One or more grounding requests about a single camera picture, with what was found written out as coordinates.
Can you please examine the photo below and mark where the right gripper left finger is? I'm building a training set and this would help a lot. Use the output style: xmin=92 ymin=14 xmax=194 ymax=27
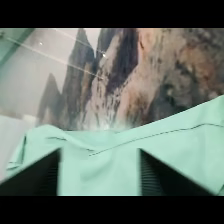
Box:
xmin=0 ymin=148 xmax=62 ymax=197

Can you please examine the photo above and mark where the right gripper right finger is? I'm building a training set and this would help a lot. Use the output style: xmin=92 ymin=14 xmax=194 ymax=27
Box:
xmin=138 ymin=148 xmax=214 ymax=197

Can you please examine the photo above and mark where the mint green T-shirt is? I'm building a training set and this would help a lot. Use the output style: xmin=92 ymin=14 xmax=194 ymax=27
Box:
xmin=5 ymin=95 xmax=224 ymax=197

